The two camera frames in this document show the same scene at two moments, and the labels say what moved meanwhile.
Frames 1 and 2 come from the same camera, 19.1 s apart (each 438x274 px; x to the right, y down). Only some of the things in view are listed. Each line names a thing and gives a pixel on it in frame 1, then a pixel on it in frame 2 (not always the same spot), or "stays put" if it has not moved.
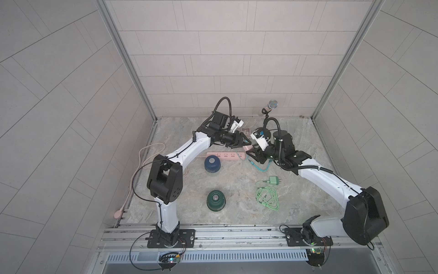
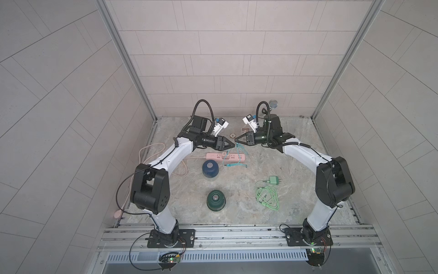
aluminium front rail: [133, 237] stays put
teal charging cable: [259, 169] → [239, 146]
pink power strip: [228, 156] stays put
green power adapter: [274, 180] stays put
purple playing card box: [246, 131] stays put
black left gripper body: [227, 138] → [206, 141]
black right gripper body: [271, 152] → [264, 137]
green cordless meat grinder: [215, 200] stays put
